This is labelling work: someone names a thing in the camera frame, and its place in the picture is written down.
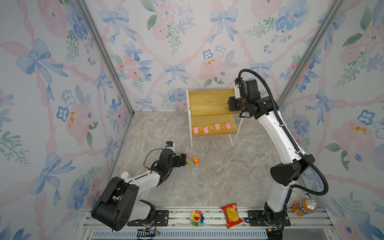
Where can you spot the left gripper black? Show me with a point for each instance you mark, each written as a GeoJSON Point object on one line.
{"type": "Point", "coordinates": [178, 163]}

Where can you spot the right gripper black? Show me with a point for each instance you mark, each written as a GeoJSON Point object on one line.
{"type": "Point", "coordinates": [231, 102]}

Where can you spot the pink green toy car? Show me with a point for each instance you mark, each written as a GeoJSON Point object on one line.
{"type": "Point", "coordinates": [188, 161]}

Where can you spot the green orange mixer toy truck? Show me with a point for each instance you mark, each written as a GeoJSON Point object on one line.
{"type": "Point", "coordinates": [195, 160]}

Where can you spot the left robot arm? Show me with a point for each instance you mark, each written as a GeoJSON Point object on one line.
{"type": "Point", "coordinates": [119, 205]}

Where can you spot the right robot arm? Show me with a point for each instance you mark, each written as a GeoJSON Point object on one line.
{"type": "Point", "coordinates": [294, 160]}

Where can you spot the white cap bottle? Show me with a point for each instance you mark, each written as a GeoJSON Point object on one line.
{"type": "Point", "coordinates": [125, 175]}

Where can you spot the rainbow smiling flower toy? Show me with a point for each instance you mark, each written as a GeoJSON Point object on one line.
{"type": "Point", "coordinates": [197, 218]}

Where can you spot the red snack bag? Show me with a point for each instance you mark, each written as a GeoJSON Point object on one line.
{"type": "Point", "coordinates": [232, 215]}

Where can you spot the orange drink can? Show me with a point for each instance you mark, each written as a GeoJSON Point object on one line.
{"type": "Point", "coordinates": [305, 207]}

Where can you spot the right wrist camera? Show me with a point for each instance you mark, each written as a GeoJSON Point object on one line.
{"type": "Point", "coordinates": [238, 88]}

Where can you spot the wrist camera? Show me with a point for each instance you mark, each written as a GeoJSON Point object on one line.
{"type": "Point", "coordinates": [238, 88]}
{"type": "Point", "coordinates": [170, 145]}

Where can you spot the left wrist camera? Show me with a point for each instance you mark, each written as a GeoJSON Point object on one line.
{"type": "Point", "coordinates": [170, 145]}

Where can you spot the wooden two-tier shelf white frame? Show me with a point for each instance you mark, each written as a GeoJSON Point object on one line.
{"type": "Point", "coordinates": [206, 108]}

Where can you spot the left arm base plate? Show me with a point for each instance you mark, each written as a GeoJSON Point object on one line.
{"type": "Point", "coordinates": [159, 218]}

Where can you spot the right aluminium corner post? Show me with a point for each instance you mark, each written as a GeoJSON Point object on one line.
{"type": "Point", "coordinates": [321, 32]}

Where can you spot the aluminium corner post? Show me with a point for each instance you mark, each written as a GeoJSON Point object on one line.
{"type": "Point", "coordinates": [94, 32]}
{"type": "Point", "coordinates": [321, 32]}

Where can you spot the aluminium front rail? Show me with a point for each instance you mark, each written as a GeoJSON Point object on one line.
{"type": "Point", "coordinates": [317, 226]}

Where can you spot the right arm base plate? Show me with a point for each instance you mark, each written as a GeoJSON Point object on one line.
{"type": "Point", "coordinates": [258, 218]}

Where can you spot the left aluminium corner post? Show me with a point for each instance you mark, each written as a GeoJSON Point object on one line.
{"type": "Point", "coordinates": [94, 32]}

